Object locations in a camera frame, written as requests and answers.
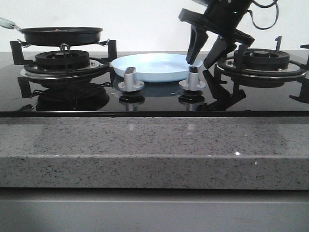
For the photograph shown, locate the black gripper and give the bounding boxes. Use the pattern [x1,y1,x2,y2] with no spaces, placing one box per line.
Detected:
[179,0,254,69]

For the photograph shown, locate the light blue plate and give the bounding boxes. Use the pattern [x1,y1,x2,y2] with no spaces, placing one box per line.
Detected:
[112,53,191,83]

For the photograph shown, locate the black frying pan mint handle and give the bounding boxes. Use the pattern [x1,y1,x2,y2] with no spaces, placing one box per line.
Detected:
[0,18,103,46]

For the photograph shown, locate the silver right stove knob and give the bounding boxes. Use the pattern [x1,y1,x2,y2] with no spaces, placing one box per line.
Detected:
[179,66,206,91]

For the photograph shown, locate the silver stove knob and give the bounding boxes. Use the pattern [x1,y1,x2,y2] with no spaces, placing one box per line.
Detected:
[118,67,144,92]
[179,66,206,91]

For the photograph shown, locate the black right burner grate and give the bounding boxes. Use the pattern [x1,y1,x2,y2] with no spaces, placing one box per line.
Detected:
[214,36,309,103]

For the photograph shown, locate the black burner grate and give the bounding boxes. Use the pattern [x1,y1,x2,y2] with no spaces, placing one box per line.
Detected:
[214,36,309,103]
[10,40,117,88]

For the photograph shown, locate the black glass gas cooktop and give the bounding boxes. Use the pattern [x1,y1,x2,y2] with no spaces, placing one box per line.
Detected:
[0,52,309,117]

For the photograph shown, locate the silver left stove knob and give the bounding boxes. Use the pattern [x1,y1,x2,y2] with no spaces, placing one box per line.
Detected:
[118,67,144,92]

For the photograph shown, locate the black left burner grate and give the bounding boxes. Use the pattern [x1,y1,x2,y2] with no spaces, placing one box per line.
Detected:
[10,40,117,88]

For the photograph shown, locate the grey cabinet drawer front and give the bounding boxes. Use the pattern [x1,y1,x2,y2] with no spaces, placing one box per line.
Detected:
[0,188,309,232]

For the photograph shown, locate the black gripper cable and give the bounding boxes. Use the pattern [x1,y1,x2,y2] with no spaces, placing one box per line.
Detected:
[246,0,280,31]

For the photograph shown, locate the chrome wire pan support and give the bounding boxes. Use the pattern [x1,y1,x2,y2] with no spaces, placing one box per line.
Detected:
[17,39,111,52]

